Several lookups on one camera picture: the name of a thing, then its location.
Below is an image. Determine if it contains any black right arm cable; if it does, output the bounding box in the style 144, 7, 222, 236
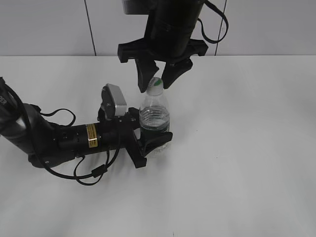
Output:
196, 0, 229, 44

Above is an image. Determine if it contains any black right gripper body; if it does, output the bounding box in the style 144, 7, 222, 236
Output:
118, 14, 208, 63

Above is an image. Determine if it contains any clear cestbon water bottle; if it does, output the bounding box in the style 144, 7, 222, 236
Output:
139, 91, 172, 158

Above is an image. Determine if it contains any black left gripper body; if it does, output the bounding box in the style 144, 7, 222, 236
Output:
86, 107, 147, 168

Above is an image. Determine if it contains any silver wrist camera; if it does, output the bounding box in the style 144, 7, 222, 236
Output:
97, 83, 127, 122
121, 0, 151, 15

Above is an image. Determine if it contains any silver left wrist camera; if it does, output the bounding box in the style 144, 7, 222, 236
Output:
97, 83, 127, 122

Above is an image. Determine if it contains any white green bottle cap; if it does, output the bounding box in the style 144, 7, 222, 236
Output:
146, 77, 163, 96

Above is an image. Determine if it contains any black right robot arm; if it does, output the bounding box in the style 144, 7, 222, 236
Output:
118, 0, 208, 93

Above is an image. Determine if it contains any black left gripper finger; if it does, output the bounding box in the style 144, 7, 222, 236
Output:
140, 132, 173, 157

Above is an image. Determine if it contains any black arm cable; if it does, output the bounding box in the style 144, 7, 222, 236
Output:
196, 0, 229, 44
14, 93, 121, 186

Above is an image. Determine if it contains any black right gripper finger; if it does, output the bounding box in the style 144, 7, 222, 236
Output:
161, 58, 193, 89
135, 59, 159, 93

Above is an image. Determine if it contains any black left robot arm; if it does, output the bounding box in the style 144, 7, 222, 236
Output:
0, 79, 173, 168

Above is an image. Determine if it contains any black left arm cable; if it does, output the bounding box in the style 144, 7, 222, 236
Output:
14, 93, 121, 186

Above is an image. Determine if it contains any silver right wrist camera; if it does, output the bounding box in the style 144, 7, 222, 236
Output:
121, 0, 151, 15

